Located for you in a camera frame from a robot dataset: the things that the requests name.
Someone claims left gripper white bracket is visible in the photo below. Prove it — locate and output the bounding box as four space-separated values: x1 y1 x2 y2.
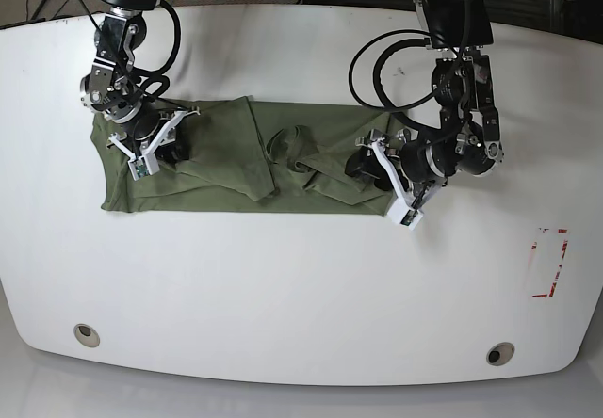
345 129 448 218

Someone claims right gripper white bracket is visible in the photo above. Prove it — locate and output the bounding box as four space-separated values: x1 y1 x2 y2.
106 107 201 166

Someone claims olive green t-shirt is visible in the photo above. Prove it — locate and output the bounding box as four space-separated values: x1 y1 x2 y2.
90 97 402 216

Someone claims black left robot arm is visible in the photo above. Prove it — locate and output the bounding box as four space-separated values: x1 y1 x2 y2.
345 0 504 229

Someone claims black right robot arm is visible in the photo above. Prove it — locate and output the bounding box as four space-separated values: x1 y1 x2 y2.
80 0 200 180

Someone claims red tape rectangle marking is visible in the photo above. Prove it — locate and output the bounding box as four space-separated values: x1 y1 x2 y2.
525 228 570 298

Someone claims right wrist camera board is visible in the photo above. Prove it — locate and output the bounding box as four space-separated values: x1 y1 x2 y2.
128 155 159 181

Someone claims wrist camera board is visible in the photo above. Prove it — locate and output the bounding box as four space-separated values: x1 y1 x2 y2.
128 155 159 181
386 201 424 230

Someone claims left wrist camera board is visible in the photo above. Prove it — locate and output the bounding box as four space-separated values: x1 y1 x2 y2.
386 201 424 230

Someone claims left table cable grommet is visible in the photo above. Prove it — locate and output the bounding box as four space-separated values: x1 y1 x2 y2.
73 324 100 348

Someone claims table cable grommet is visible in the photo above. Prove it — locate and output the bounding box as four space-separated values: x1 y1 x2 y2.
486 342 515 367
73 324 100 348

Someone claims right table cable grommet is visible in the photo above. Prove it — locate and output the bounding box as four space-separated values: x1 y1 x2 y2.
486 342 515 367

